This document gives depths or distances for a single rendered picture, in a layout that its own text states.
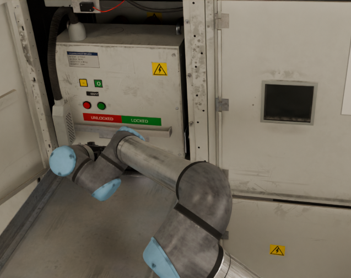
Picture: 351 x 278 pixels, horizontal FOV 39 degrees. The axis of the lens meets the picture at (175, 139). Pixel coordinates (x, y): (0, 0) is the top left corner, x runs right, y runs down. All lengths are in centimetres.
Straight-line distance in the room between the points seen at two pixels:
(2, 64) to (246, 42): 88
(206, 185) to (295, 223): 103
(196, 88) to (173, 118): 19
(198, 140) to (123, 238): 45
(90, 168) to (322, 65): 79
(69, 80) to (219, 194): 107
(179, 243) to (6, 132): 114
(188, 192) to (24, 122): 113
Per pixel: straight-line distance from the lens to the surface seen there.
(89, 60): 188
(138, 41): 184
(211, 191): 102
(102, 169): 152
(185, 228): 100
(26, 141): 207
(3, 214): 246
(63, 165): 154
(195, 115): 181
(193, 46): 169
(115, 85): 189
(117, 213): 187
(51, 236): 183
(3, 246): 182
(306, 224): 203
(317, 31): 162
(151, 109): 189
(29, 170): 213
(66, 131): 194
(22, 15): 188
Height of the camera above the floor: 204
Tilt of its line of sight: 32 degrees down
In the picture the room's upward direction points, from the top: 4 degrees counter-clockwise
